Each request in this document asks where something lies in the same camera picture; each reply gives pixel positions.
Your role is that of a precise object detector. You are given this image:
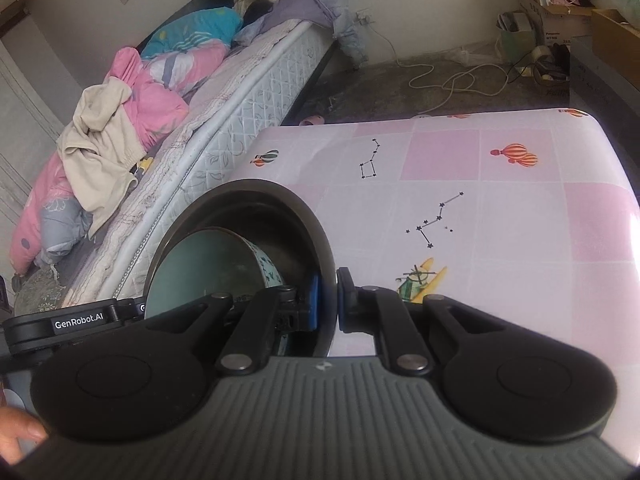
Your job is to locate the teal ceramic patterned bowl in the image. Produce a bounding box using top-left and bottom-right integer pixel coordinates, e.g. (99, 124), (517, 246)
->
(145, 228), (284, 318)

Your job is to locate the brown cardboard box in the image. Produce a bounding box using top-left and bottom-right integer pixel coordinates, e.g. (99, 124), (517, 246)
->
(591, 9), (640, 88)

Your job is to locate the white power cable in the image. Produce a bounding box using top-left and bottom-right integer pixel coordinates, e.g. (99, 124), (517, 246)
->
(357, 8), (532, 111)

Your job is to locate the white slipper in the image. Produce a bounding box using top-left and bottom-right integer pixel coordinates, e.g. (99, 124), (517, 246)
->
(299, 115), (326, 127)

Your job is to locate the pink floral blanket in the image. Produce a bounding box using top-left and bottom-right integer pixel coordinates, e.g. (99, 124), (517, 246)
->
(9, 40), (229, 275)

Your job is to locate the pink patterned tablecloth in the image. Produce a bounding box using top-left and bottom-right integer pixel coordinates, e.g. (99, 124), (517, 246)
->
(233, 108), (639, 462)

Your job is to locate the tape roll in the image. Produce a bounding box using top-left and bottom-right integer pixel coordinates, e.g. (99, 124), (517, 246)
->
(530, 46), (554, 65)

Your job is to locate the large black grey carton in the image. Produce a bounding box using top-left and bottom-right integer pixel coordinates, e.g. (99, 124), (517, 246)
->
(570, 36), (639, 136)

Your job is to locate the lavender grey bedsheet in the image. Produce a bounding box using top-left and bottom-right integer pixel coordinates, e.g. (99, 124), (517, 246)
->
(233, 0), (368, 66)

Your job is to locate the beige cloth garment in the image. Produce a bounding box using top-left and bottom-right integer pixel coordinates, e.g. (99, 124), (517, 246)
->
(58, 77), (145, 237)

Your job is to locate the white quilted mattress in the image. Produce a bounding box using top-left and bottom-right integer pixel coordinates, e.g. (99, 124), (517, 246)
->
(61, 20), (334, 307)

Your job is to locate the blue cartoon pillow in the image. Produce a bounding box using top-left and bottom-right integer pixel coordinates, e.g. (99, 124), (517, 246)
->
(141, 8), (243, 60)

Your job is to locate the small stainless steel bowl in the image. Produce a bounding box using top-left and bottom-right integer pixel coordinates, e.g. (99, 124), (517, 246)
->
(143, 179), (337, 356)

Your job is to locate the green paper bag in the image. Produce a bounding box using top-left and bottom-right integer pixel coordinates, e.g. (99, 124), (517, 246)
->
(496, 11), (537, 64)

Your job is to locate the person's left hand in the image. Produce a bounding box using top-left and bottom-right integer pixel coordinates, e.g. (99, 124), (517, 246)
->
(0, 406), (48, 465)

